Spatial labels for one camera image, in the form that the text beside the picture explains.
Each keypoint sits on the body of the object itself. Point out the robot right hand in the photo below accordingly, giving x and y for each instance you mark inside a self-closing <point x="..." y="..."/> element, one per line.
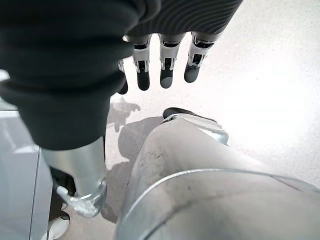
<point x="62" y="62"/>

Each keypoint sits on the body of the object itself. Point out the white blue medical cart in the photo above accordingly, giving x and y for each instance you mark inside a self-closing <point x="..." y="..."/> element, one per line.
<point x="20" y="175"/>

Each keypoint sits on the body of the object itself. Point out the cart caster wheel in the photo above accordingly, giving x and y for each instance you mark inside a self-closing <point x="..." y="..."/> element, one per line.
<point x="58" y="226"/>

